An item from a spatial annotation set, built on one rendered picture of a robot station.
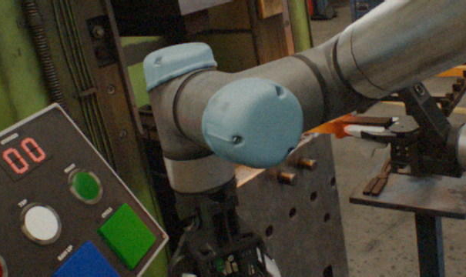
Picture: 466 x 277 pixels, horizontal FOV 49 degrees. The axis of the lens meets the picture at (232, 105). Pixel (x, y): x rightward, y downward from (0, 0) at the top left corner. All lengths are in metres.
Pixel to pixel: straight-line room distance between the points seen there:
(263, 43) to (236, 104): 0.98
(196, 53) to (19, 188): 0.33
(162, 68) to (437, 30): 0.26
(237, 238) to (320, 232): 0.77
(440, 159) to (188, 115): 0.54
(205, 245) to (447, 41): 0.34
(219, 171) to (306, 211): 0.74
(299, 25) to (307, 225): 0.58
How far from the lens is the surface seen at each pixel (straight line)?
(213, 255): 0.57
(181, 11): 1.01
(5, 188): 0.71
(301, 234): 1.28
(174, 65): 0.50
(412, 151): 0.89
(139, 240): 0.79
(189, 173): 0.54
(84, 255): 0.72
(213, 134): 0.43
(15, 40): 0.99
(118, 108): 1.10
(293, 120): 0.43
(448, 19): 0.38
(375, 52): 0.43
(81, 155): 0.81
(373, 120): 0.94
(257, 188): 1.11
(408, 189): 1.47
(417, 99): 0.86
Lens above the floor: 1.38
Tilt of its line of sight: 17 degrees down
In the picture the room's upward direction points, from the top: 11 degrees counter-clockwise
